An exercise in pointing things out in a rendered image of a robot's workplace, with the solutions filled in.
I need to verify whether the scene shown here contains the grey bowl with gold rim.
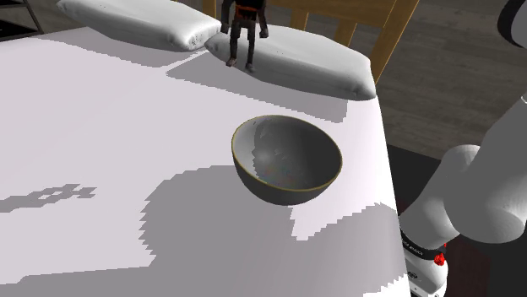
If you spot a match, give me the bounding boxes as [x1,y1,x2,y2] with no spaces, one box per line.
[231,114,344,207]

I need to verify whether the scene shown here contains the dark human figure toy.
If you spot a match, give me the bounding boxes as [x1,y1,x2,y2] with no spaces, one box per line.
[220,0,270,73]

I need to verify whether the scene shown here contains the bed with wooden headboard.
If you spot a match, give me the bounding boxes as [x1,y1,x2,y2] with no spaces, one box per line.
[0,0,421,297]

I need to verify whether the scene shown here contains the white pillow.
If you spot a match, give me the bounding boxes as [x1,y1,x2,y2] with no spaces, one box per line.
[56,0,222,53]
[204,24,378,102]

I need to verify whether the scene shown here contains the dark metal frame furniture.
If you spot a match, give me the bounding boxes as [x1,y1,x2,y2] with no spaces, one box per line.
[0,0,45,42]

